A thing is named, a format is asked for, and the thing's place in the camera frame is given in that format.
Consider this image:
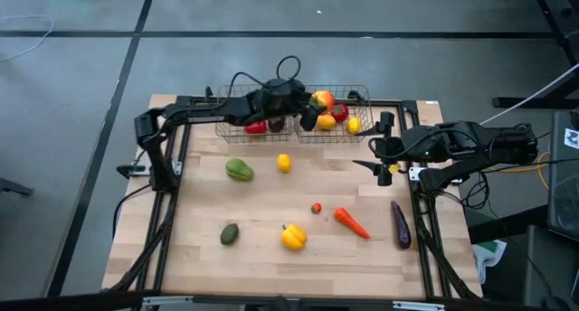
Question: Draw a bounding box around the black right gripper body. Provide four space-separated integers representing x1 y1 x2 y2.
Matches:
368 125 435 166

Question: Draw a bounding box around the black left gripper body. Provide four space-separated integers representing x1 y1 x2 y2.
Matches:
252 78 318 125

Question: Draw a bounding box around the orange-yellow citrus fruit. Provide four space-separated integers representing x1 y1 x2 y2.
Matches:
316 114 337 132

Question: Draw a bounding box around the red fruit with green stem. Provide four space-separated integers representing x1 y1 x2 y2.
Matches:
329 103 350 124

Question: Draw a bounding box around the red bell pepper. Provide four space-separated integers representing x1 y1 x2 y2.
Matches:
245 120 269 136

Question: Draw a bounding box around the long purple eggplant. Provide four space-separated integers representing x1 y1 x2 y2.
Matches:
390 200 413 250

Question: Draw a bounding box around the orange carrot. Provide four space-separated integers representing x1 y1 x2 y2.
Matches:
333 207 372 240

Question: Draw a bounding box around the yellow bell pepper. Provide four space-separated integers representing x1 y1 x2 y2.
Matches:
280 223 308 251

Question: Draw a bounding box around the dark green avocado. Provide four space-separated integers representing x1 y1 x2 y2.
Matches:
220 222 240 247

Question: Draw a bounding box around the white green bag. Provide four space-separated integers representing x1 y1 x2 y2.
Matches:
471 239 508 286

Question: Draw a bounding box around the black case with sticker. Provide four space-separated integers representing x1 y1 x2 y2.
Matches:
546 110 579 242

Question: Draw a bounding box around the black clamp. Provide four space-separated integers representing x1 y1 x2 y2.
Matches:
116 164 149 180

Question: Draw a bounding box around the black box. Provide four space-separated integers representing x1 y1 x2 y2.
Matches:
523 223 579 311

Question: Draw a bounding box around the black stand foot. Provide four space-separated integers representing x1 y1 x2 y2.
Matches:
0 176 35 198

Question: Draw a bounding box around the gold wire basket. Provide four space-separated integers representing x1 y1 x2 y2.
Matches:
214 83 296 145
293 84 375 145

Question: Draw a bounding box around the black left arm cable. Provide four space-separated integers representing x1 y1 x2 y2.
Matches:
225 54 303 102

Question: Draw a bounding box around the black cable bundle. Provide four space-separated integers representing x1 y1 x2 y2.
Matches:
460 169 497 212

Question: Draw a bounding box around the black aluminium table frame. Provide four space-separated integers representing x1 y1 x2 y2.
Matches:
101 93 485 311

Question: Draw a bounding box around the yellow cable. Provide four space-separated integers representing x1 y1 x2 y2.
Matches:
496 150 552 191

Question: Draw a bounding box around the white cable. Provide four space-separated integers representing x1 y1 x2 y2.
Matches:
0 14 55 63
478 62 579 127

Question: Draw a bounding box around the silver frame bracket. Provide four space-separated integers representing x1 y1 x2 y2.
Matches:
392 300 447 311
141 295 195 308

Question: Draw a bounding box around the black desk frame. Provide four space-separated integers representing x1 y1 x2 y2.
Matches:
453 0 579 109

